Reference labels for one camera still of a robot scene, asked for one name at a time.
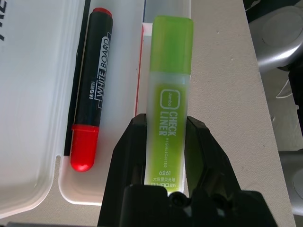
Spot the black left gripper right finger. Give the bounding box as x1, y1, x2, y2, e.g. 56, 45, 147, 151
184, 115, 242, 193

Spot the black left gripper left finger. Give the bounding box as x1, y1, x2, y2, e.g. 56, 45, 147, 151
98, 113, 148, 227

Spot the black whiteboard marker red cap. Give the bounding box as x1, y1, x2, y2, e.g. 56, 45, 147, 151
70, 7, 114, 173

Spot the green translucent highlighter pen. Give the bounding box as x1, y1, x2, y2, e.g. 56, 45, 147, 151
143, 15, 195, 195

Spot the white Unitree plastic pencil case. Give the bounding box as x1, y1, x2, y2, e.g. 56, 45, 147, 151
0, 0, 193, 215

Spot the silver robot left leg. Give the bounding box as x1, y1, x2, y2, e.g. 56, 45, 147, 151
279, 151, 303, 227

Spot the silver robot leg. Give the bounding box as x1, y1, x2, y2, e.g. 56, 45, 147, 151
279, 151, 303, 227
246, 0, 303, 72

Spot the silver robot right leg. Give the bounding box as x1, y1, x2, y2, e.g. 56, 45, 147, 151
246, 0, 303, 72

